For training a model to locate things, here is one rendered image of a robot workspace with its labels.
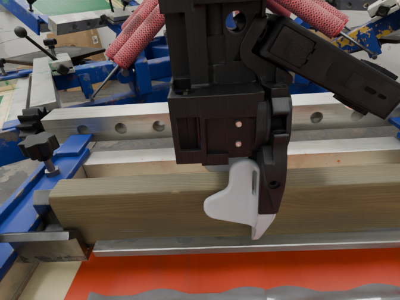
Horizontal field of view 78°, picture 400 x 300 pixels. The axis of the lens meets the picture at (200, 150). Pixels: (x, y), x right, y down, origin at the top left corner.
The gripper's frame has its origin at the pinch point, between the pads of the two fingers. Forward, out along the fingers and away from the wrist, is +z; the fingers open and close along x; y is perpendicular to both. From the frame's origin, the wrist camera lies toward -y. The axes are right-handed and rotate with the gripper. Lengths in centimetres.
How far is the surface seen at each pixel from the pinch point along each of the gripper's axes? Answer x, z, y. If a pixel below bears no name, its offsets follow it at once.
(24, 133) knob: -19.8, -0.2, 37.3
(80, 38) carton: -363, 26, 182
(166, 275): 3.1, 6.3, 10.1
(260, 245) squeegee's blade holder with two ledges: 2.7, 2.3, 0.1
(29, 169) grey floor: -153, 102, 164
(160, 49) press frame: -94, 0, 24
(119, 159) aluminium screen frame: -14.5, 2.8, 19.4
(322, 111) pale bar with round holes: -20.6, -0.9, -14.5
